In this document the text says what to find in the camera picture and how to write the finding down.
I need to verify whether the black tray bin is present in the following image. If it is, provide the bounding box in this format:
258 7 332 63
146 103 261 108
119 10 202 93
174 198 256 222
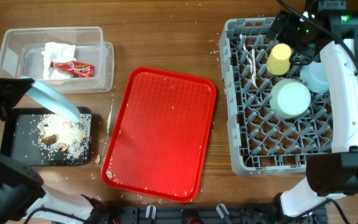
0 107 93 166

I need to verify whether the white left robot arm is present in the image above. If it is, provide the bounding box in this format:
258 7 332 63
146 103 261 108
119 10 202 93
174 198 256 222
0 77 113 223

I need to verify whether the yellow cup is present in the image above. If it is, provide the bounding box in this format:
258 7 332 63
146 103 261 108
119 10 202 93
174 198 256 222
266 44 292 76

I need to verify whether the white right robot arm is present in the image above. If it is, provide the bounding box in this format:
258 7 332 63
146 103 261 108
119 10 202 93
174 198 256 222
268 1 358 222

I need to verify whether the grey dishwasher rack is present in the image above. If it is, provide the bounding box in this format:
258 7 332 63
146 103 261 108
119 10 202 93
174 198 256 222
219 17 333 175

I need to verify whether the white plastic fork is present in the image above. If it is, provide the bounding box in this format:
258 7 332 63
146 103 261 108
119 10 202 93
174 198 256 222
239 34 254 74

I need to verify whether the red plastic tray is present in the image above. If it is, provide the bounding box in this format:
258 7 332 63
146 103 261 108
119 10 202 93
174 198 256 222
101 67 217 203

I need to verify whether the light blue bowl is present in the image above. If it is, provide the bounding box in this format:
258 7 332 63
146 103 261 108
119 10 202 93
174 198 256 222
300 62 329 93

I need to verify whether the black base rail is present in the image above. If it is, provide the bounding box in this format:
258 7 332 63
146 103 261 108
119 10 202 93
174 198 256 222
104 203 326 224

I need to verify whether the red snack wrapper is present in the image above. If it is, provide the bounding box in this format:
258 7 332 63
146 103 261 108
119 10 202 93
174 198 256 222
50 60 94 78

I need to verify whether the white plastic spoon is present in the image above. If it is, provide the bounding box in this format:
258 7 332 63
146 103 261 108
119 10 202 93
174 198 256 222
251 49 257 88

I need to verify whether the clear plastic bin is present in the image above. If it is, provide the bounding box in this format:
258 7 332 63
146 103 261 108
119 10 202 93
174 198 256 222
0 27 114 93

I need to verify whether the white napkin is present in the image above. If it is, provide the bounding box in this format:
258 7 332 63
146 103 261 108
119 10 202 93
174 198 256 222
42 42 75 80

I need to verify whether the light blue plate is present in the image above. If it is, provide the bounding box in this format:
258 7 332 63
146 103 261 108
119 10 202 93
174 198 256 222
19 77 80 122

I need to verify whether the green bowl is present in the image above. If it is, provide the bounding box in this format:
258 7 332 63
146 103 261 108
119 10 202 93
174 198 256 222
270 78 311 119

